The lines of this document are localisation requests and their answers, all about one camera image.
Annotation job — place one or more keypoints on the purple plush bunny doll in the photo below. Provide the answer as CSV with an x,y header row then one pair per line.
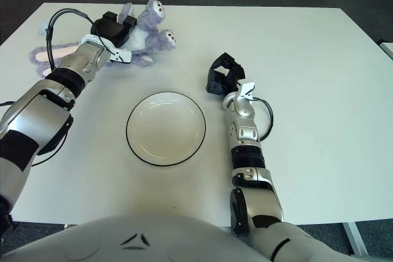
x,y
153,38

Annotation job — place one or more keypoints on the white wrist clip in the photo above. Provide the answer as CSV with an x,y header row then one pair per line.
x,y
247,90
121,56

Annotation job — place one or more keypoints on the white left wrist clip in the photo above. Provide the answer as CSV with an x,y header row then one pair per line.
x,y
121,56

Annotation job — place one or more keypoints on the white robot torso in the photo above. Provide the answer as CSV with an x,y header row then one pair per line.
x,y
153,240

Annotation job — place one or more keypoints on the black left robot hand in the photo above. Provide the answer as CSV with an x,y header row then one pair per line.
x,y
112,30

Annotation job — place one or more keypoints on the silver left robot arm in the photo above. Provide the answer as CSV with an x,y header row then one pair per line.
x,y
40,114

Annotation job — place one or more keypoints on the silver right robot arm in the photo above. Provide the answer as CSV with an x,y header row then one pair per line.
x,y
245,127

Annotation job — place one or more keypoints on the white furniture edge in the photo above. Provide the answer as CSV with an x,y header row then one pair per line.
x,y
387,48

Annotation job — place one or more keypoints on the white table leg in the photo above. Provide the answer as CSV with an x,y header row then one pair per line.
x,y
356,239

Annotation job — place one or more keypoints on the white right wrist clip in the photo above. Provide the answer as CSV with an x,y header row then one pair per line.
x,y
247,90

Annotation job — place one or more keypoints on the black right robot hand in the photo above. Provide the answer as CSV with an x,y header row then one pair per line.
x,y
228,79

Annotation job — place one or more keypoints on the white plate black rim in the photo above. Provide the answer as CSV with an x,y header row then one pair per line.
x,y
165,130

